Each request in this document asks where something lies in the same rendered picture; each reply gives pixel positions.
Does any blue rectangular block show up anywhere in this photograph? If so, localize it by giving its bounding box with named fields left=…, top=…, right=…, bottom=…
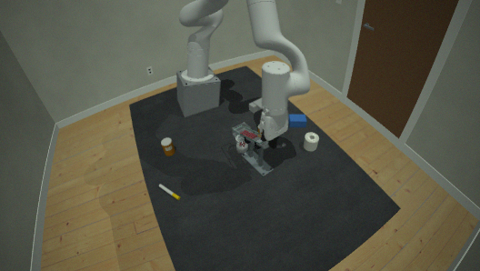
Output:
left=289, top=115, right=306, bottom=127

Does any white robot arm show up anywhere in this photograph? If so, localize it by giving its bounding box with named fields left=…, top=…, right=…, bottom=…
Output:
left=179, top=0, right=310, bottom=115

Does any white cylinder with yellow cap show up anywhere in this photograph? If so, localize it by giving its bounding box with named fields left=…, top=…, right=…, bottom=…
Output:
left=159, top=184, right=180, bottom=200

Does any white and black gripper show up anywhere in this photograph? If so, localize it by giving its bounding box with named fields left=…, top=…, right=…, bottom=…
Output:
left=259, top=109, right=288, bottom=149

